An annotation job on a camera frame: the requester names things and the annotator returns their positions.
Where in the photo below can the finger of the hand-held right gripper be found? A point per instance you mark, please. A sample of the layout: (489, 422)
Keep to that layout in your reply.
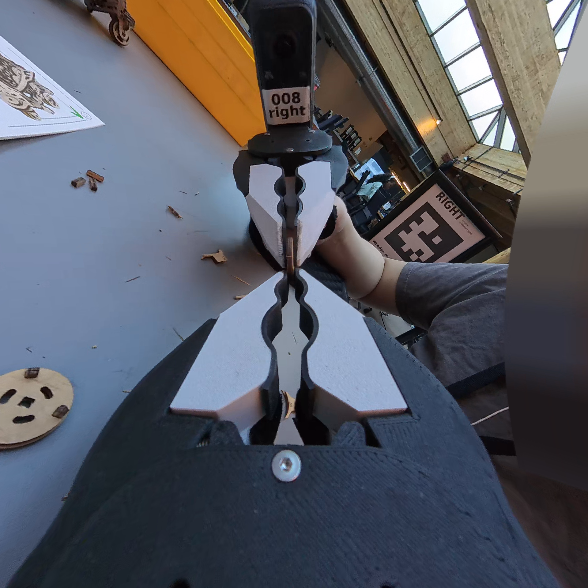
(319, 202)
(262, 202)

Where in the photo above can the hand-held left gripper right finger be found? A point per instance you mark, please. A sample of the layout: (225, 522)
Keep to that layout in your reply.
(353, 367)

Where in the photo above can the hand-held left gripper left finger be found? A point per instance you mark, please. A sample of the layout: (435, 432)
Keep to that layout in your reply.
(220, 367)

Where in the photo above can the small round wooden part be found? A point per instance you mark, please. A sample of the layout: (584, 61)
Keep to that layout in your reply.
(290, 257)

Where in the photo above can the person's right forearm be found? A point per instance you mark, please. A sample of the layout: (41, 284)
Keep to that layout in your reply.
(367, 262)

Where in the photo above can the grey desk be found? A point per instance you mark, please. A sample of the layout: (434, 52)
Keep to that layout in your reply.
(138, 298)

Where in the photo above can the framed marker sign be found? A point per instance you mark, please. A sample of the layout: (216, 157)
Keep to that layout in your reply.
(432, 229)

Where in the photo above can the person's dark shirt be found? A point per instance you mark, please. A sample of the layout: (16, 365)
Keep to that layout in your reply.
(450, 303)

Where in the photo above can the yellow storage bin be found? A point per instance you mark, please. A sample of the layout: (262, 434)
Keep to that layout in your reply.
(197, 59)

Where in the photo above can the slotted wooden disc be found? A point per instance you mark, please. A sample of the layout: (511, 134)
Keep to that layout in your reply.
(46, 413)

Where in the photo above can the skylight window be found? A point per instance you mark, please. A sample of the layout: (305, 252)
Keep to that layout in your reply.
(473, 78)

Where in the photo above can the assembled wooden model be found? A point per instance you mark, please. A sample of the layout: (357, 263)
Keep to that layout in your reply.
(115, 18)

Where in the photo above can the open instruction booklet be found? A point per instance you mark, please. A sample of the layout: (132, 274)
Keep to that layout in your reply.
(27, 124)

